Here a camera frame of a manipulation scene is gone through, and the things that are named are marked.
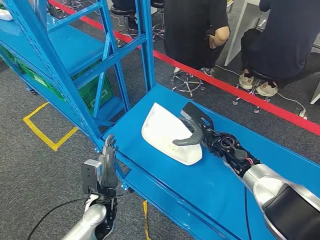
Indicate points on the chrome base stool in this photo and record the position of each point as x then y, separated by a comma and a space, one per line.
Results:
122, 11
186, 82
265, 78
157, 4

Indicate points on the person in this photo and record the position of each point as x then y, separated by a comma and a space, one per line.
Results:
282, 39
189, 30

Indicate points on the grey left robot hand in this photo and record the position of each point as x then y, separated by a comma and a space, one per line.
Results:
109, 172

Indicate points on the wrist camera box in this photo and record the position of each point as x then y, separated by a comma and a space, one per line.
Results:
197, 114
91, 175

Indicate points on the white plastic car part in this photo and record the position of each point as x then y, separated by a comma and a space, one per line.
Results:
162, 132
4, 15

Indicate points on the green plastic crate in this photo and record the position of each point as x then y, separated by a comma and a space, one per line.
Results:
88, 96
41, 82

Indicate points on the red barrier belt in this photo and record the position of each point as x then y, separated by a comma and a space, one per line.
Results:
225, 85

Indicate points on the white power strip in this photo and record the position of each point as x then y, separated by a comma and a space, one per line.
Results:
303, 114

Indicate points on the blue metal shelf rack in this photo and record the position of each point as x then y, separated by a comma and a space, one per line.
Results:
225, 185

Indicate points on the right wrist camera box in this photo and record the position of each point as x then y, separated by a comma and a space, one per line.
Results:
197, 114

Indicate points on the white table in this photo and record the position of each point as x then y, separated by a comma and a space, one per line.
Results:
240, 30
317, 97

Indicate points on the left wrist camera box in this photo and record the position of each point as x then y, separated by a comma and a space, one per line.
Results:
91, 175

